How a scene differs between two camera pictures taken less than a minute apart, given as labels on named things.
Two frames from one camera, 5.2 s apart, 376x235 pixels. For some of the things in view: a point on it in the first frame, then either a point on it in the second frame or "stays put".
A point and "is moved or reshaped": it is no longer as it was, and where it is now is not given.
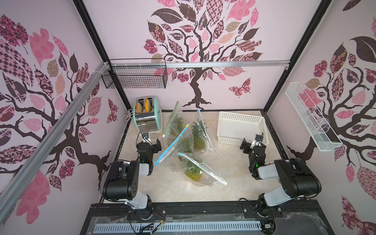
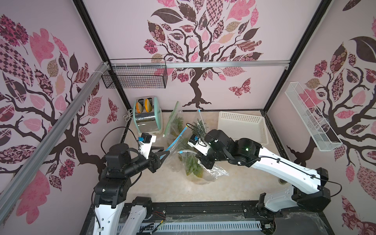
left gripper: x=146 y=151 → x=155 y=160
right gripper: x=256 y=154 → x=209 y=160
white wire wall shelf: x=321 y=135 stays put
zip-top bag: x=198 y=172 is moved or reshaped
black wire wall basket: x=135 y=78 stays put
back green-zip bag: x=176 y=126 stays put
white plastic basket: x=233 y=128 stays put
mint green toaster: x=148 y=115 stays put
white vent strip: x=236 y=225 stays put
